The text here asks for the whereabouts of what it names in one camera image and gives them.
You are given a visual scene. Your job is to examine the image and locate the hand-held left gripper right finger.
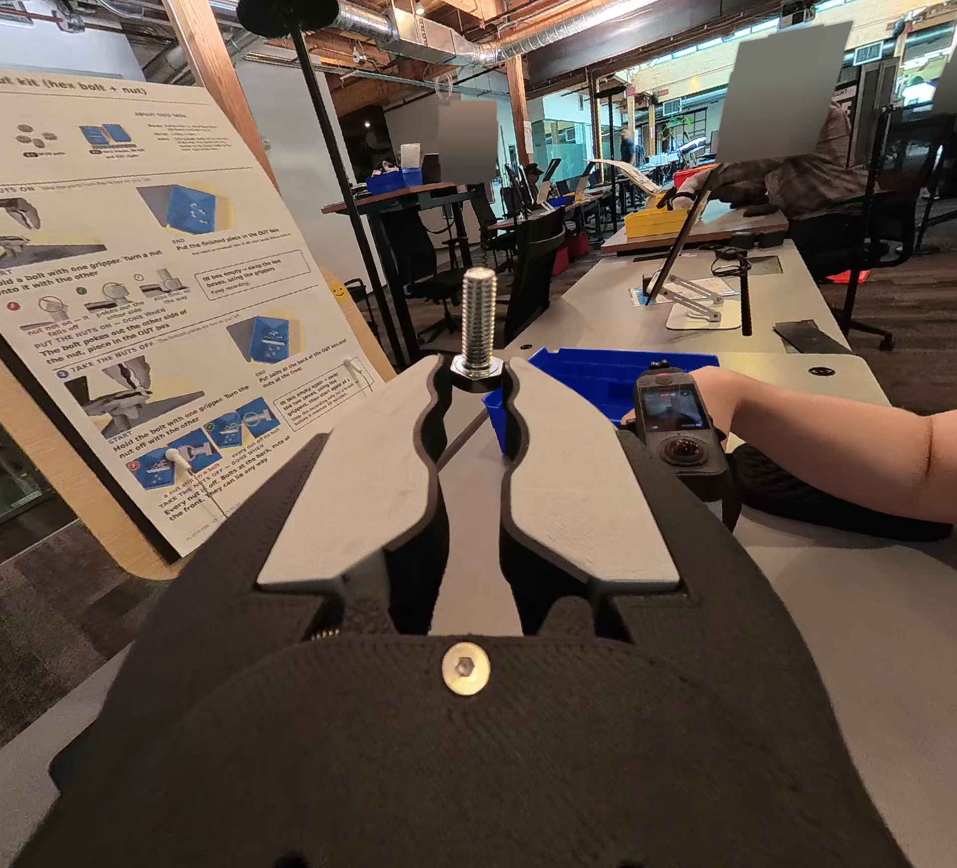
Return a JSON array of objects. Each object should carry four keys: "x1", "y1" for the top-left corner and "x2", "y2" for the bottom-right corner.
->
[{"x1": 498, "y1": 357, "x2": 683, "y2": 597}]

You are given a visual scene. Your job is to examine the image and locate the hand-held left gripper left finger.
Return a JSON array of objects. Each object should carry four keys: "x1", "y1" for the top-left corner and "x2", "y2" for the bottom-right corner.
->
[{"x1": 255, "y1": 355, "x2": 451, "y2": 597}]

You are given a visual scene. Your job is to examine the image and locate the blue plastic bin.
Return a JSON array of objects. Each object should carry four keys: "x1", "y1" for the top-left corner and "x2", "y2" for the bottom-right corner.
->
[{"x1": 480, "y1": 347, "x2": 721, "y2": 458}]

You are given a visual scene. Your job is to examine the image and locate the silver hex bolt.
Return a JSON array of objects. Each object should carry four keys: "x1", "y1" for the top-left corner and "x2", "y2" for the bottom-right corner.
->
[{"x1": 447, "y1": 267, "x2": 511, "y2": 395}]

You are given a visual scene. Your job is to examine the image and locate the person's right forearm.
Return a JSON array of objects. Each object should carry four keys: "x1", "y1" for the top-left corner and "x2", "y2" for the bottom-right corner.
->
[{"x1": 688, "y1": 367, "x2": 957, "y2": 525}]

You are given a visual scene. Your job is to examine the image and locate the black wrist rest pad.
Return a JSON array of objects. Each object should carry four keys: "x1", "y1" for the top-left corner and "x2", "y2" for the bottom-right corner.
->
[{"x1": 729, "y1": 442, "x2": 957, "y2": 544}]

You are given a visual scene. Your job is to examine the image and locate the white folding stand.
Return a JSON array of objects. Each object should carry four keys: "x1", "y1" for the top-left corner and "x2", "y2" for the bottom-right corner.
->
[{"x1": 661, "y1": 273, "x2": 739, "y2": 332}]

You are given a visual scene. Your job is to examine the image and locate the black flat plate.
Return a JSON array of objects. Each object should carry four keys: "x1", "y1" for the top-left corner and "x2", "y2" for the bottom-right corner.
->
[{"x1": 772, "y1": 320, "x2": 855, "y2": 356}]

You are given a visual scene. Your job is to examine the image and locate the black display board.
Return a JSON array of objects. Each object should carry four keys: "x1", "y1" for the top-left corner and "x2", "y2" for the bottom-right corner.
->
[{"x1": 645, "y1": 164, "x2": 724, "y2": 306}]

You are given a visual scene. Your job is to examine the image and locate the black office chair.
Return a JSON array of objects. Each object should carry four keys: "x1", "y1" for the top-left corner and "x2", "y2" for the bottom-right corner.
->
[
  {"x1": 502, "y1": 204, "x2": 568, "y2": 347},
  {"x1": 400, "y1": 206, "x2": 468, "y2": 346}
]

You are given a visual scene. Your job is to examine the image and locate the yellow storage bin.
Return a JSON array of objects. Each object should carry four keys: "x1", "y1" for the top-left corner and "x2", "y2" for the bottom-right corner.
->
[{"x1": 624, "y1": 206, "x2": 690, "y2": 241}]

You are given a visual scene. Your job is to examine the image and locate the wooden standing desk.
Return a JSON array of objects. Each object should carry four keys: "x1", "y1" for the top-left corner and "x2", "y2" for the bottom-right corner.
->
[{"x1": 321, "y1": 180, "x2": 498, "y2": 364}]

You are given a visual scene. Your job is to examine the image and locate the printed instruction sheet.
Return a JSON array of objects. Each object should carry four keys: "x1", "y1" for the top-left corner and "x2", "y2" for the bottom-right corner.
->
[{"x1": 0, "y1": 65, "x2": 387, "y2": 559}]

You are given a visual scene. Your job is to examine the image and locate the small blue storage bin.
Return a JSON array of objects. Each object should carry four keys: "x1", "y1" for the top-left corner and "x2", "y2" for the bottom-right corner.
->
[{"x1": 366, "y1": 167, "x2": 425, "y2": 196}]

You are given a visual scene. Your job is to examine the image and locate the instruction sheet on stand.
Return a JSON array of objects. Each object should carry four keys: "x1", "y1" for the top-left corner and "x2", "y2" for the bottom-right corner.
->
[{"x1": 0, "y1": 268, "x2": 399, "y2": 582}]

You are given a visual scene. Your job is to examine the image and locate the black floor lamp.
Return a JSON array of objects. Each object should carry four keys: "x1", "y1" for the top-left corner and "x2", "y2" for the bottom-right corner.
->
[{"x1": 235, "y1": 0, "x2": 412, "y2": 369}]

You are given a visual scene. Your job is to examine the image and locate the short black post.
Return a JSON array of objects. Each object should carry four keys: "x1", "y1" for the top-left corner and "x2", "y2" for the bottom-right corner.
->
[{"x1": 714, "y1": 247, "x2": 755, "y2": 338}]

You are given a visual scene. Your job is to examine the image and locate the wooden support post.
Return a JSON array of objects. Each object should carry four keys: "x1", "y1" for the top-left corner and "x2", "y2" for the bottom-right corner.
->
[{"x1": 123, "y1": 0, "x2": 279, "y2": 170}]

